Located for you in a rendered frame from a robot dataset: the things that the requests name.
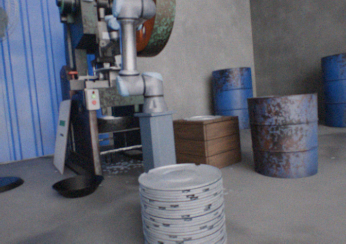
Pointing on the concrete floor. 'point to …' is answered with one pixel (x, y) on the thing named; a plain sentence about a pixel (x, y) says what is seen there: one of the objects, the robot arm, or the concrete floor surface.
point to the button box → (90, 106)
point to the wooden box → (207, 141)
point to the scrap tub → (284, 135)
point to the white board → (62, 135)
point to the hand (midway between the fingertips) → (117, 66)
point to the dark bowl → (78, 185)
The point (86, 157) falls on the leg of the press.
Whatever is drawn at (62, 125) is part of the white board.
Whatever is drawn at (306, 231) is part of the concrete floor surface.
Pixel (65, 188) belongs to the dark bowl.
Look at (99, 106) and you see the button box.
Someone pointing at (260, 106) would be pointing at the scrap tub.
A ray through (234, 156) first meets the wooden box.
